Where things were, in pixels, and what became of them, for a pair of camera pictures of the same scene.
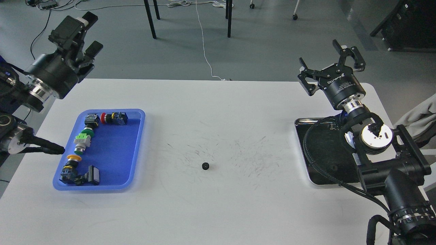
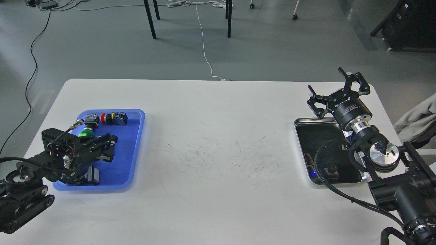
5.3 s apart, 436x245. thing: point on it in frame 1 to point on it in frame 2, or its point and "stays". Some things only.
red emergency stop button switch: [115, 118] stays
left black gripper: [57, 70] to [66, 156]
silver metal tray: [329, 153] stays
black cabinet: [412, 27] stays
